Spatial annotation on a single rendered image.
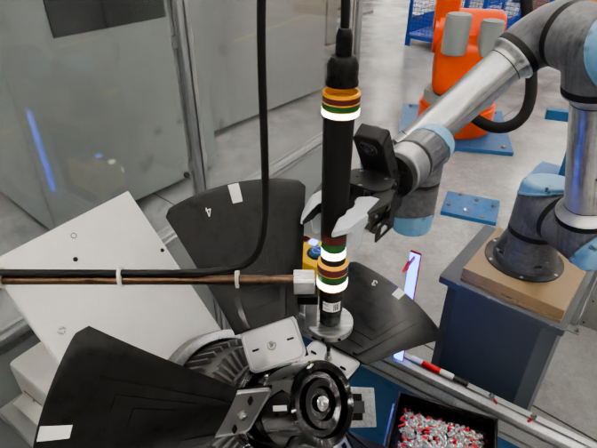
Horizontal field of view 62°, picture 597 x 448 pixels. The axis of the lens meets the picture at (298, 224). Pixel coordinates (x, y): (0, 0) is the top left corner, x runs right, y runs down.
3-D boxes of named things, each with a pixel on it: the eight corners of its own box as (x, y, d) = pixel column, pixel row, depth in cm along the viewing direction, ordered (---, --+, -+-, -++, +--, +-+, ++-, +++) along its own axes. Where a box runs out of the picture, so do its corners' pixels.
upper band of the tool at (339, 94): (322, 123, 55) (322, 97, 54) (321, 108, 59) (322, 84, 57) (361, 123, 55) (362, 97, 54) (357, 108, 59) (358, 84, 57)
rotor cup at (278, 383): (266, 477, 75) (324, 485, 65) (214, 401, 73) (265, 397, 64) (319, 409, 85) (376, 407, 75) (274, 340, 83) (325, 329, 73)
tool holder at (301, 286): (293, 342, 73) (293, 292, 68) (293, 309, 79) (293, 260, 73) (354, 342, 73) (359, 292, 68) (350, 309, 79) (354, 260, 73)
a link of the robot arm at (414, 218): (411, 205, 99) (418, 156, 93) (439, 236, 90) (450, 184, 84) (375, 211, 97) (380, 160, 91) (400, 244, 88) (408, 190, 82)
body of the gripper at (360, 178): (375, 245, 70) (413, 209, 78) (381, 193, 65) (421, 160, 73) (330, 228, 74) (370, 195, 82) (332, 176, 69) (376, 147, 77)
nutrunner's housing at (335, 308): (316, 346, 76) (327, 32, 50) (316, 327, 79) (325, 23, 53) (342, 346, 76) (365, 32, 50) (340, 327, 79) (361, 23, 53)
